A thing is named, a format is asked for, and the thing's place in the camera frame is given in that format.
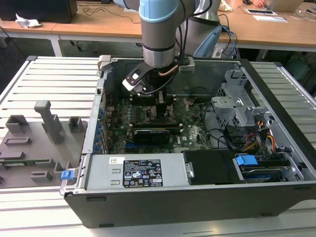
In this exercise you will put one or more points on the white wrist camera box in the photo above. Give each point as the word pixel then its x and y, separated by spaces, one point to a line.
pixel 134 79

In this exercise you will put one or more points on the grey power supply unit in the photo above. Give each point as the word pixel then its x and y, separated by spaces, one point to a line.
pixel 98 172

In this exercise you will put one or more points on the silver metal drive cage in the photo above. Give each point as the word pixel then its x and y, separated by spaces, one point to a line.
pixel 227 106

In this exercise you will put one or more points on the black plastic shroud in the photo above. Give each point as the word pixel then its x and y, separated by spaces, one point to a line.
pixel 212 168

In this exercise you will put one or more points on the blue case latch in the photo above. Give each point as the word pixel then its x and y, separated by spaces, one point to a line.
pixel 67 175

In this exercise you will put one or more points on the crumpled white paper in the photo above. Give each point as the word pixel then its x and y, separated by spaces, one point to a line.
pixel 27 22

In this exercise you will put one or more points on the wooden desk white frame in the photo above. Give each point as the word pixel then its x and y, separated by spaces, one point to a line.
pixel 98 27
pixel 259 32

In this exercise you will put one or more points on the thin metal locking lever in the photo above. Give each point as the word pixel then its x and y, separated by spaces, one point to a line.
pixel 142 101

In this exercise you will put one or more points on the beige crumpled bag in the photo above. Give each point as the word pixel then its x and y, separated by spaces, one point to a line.
pixel 225 6

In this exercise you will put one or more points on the hard disk drive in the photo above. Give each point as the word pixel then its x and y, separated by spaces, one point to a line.
pixel 259 176

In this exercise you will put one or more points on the silver laptop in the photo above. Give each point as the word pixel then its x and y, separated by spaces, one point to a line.
pixel 284 5

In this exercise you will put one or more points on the green RAM stick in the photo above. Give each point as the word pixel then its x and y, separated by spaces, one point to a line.
pixel 32 161

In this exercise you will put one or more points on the black graphics card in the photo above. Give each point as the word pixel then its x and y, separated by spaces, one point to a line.
pixel 151 137

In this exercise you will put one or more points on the white tablet dark screen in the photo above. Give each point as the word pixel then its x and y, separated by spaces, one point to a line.
pixel 259 11

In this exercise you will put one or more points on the CPU socket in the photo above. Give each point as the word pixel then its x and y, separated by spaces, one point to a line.
pixel 160 121

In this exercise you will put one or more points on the grey parts rack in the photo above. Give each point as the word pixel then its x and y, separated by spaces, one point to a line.
pixel 37 148

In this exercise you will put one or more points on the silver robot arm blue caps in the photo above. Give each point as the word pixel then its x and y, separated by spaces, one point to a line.
pixel 158 32

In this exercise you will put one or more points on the black box on desk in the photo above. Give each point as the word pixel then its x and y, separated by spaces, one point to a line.
pixel 37 10

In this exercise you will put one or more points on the black RAM slots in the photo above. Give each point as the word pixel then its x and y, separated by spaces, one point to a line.
pixel 138 100

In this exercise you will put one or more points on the black computer mouse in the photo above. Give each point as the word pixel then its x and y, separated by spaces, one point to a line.
pixel 248 2

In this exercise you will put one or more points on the green motherboard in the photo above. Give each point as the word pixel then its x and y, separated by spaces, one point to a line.
pixel 192 138

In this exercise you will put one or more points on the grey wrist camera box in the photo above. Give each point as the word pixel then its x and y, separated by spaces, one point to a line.
pixel 186 66

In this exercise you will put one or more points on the black open PC case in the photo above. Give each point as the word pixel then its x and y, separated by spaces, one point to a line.
pixel 172 209

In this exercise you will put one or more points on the white sheet blue border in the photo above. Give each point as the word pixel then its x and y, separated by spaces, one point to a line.
pixel 269 18

